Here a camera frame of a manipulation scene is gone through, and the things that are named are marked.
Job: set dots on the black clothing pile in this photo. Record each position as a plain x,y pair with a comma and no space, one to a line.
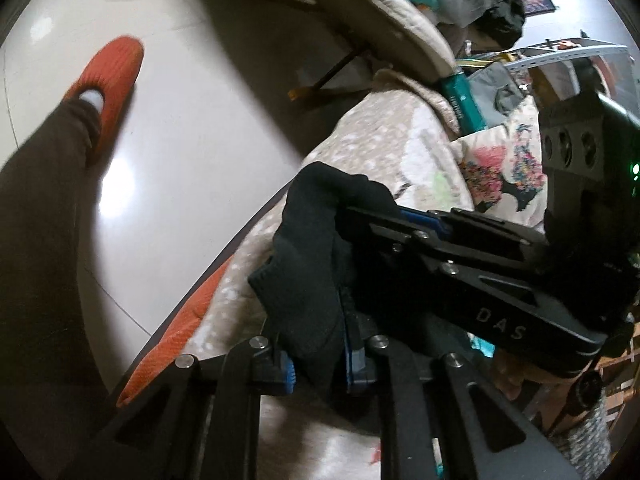
502,22

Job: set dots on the metal shelf rack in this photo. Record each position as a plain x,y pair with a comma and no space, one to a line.
614,61

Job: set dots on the orange slipper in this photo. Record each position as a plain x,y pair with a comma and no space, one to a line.
112,72

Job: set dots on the teal tissue pack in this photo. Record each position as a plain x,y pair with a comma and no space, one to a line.
456,89

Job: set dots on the black pants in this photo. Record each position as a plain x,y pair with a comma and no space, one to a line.
302,284

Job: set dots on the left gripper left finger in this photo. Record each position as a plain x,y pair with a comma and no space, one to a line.
199,419

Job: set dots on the dark trouser leg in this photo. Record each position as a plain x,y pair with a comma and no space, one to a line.
52,394

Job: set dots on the heart patterned quilt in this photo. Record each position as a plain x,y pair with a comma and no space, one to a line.
398,135

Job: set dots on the floral silhouette cushion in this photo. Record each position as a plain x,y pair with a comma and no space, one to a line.
502,167

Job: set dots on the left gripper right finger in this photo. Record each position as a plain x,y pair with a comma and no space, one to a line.
440,418

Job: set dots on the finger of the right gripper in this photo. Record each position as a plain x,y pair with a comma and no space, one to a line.
430,219
469,261

